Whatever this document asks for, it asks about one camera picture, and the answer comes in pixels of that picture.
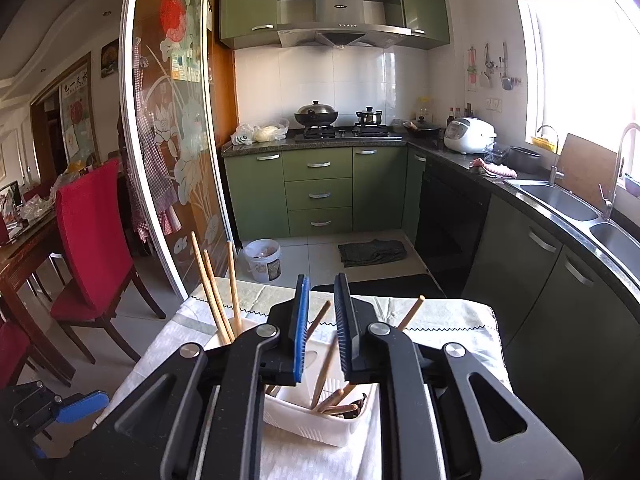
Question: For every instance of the black wok with lid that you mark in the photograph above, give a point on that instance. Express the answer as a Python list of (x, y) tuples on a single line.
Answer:
[(316, 115)]

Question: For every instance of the white plastic bucket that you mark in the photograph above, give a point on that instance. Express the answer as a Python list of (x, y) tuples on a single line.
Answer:
[(262, 262)]

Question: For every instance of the kitchen window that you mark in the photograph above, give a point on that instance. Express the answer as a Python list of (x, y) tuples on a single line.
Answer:
[(590, 70)]

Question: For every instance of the wall socket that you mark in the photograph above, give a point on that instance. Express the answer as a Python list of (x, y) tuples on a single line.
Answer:
[(495, 105)]

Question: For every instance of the small steel faucet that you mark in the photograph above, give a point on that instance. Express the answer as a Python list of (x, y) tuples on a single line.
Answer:
[(554, 170)]

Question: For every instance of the black gas stove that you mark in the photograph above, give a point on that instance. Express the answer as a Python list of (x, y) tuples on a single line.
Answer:
[(350, 134)]

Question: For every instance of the steel pot with lid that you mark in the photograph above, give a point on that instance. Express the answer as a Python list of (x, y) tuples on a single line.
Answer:
[(369, 116)]

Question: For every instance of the dark brown chopstick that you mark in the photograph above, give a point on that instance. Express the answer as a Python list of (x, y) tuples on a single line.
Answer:
[(350, 408)]

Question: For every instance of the red upholstered wooden chair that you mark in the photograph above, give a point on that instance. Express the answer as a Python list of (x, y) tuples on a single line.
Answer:
[(12, 350), (90, 240)]

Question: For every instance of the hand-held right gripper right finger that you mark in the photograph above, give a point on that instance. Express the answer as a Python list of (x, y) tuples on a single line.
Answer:
[(342, 340)]

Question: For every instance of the green upper cabinet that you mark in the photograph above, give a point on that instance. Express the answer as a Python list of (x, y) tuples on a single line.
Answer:
[(245, 5)]

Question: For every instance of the dark grey floor cloth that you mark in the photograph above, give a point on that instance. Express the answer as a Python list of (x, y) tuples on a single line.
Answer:
[(372, 252)]

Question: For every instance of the hanging grey scoop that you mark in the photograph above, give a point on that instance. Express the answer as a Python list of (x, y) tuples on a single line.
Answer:
[(507, 82)]

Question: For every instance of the cluster of sauce bottles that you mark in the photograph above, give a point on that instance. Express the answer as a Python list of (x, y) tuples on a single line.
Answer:
[(460, 112)]

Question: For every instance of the black built-in appliance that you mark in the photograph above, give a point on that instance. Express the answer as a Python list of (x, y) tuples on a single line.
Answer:
[(450, 225)]

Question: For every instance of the green base cabinet with drawers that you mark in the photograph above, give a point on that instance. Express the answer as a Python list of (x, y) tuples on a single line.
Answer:
[(255, 195)]

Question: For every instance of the steel range hood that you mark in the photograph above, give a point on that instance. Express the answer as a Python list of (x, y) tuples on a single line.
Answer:
[(340, 10)]

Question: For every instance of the light wooden chopstick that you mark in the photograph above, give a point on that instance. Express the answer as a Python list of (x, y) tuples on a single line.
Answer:
[(210, 285), (319, 319), (219, 300), (325, 370), (234, 290), (332, 400), (411, 314)]

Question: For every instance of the pale green tablecloth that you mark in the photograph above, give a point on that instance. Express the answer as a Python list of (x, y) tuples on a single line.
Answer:
[(450, 320)]

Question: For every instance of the clear plastic container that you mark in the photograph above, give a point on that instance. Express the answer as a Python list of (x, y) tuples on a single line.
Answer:
[(497, 151)]

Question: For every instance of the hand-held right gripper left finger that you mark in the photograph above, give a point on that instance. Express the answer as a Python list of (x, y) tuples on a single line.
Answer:
[(300, 340)]

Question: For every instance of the yellow basket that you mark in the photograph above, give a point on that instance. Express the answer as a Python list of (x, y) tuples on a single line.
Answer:
[(544, 143)]

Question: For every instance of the checkered apron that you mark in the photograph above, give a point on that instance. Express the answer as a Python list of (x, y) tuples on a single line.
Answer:
[(150, 175)]

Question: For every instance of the dark green sink cabinet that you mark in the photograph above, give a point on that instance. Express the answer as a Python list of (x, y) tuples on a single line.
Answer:
[(525, 285)]

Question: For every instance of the clear bag with white dough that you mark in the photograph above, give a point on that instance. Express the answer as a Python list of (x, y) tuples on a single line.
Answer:
[(270, 132)]

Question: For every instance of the wooden cutting board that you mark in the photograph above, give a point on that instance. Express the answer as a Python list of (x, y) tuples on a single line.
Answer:
[(590, 165)]

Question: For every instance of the white plastic utensil basket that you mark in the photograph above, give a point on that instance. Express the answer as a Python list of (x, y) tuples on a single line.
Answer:
[(310, 427)]

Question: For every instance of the hanging utensil card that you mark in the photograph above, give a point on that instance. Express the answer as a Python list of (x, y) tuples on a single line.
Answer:
[(471, 67)]

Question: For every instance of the black cooking pot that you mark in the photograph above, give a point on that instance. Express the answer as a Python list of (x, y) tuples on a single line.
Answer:
[(525, 158)]

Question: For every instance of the floral glass sliding door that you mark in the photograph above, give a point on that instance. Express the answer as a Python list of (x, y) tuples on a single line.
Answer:
[(170, 135)]

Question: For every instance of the white printed plastic bag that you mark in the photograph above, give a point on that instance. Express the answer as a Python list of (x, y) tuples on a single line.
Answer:
[(241, 136)]

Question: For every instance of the clear plastic bag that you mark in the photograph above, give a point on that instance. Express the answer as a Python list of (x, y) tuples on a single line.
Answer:
[(37, 207)]

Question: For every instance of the tall steel faucet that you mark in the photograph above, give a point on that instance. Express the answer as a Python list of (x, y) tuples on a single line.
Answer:
[(612, 180)]

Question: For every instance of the white rice cooker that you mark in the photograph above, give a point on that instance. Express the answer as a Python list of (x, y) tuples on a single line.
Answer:
[(470, 136)]

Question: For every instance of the wooden dining table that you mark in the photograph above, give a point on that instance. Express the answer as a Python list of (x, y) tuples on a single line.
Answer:
[(25, 260)]

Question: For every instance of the steel double sink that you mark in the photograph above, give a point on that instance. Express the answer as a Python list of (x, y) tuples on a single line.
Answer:
[(565, 202)]

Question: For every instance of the pink cloth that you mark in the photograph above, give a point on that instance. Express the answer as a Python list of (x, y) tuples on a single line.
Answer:
[(492, 169)]

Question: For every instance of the dark framed wall picture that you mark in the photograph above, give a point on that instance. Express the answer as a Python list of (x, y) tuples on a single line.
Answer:
[(110, 59)]

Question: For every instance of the black pan with lid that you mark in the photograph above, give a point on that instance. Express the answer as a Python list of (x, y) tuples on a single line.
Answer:
[(422, 130)]

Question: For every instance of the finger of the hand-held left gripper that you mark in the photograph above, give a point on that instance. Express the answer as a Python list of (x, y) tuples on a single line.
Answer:
[(82, 407), (41, 450)]

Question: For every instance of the framed wall poster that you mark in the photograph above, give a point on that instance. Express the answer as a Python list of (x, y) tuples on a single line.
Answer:
[(77, 110)]

